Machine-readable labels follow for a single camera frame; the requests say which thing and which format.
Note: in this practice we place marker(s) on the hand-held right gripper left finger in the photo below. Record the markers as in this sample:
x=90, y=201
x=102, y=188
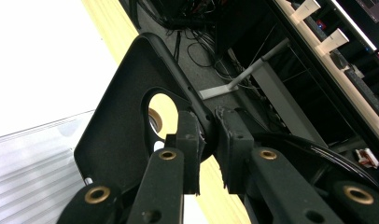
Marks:
x=165, y=180

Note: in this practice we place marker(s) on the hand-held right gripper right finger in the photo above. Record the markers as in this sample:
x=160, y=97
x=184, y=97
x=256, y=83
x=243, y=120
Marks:
x=240, y=149

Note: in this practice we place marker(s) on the small red white object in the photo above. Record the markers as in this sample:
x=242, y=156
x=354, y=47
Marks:
x=367, y=158

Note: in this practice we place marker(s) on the wooden table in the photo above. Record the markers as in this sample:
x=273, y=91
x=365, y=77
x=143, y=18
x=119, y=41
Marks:
x=116, y=28

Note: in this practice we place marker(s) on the clear plastic packaging box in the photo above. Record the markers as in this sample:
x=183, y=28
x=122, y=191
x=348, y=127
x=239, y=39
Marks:
x=32, y=174

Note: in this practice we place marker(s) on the white monitor stand foot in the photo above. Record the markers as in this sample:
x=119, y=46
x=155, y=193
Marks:
x=333, y=41
x=306, y=7

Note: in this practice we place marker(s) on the black phone case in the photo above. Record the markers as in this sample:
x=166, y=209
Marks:
x=122, y=124

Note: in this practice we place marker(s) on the white table mat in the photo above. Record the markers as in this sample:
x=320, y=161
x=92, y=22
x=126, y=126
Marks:
x=44, y=62

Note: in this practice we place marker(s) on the white-legged wooden desk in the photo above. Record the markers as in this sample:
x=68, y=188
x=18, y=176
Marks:
x=281, y=96

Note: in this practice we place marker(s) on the black keyboard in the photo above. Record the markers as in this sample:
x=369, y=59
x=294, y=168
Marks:
x=366, y=90

